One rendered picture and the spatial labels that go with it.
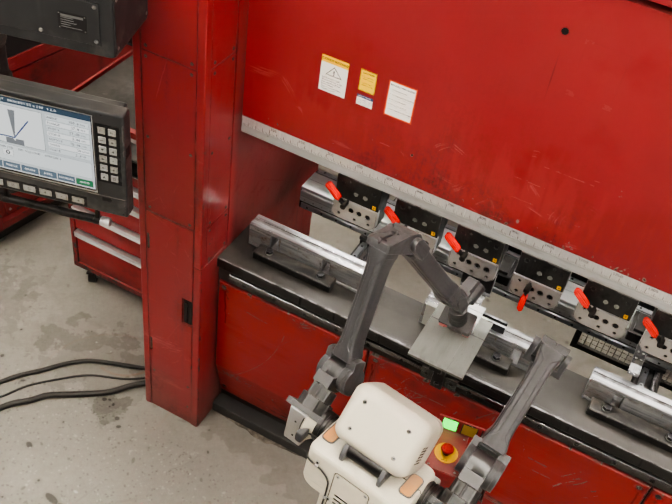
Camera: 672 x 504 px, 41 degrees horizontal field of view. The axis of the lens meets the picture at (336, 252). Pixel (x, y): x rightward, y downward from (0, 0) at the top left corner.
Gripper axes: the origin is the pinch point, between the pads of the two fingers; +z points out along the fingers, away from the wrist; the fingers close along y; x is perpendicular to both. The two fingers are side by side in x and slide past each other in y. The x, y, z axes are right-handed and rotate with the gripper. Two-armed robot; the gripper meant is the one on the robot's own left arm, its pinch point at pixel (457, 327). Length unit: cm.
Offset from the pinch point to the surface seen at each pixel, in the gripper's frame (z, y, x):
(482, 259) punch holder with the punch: -18.2, 0.1, -17.0
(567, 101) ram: -70, -9, -45
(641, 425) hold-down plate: 13, -61, 0
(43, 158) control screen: -56, 118, 22
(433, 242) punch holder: -17.2, 15.7, -16.2
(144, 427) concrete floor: 77, 104, 69
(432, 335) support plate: -1.9, 5.6, 6.2
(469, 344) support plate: -0.3, -5.5, 3.4
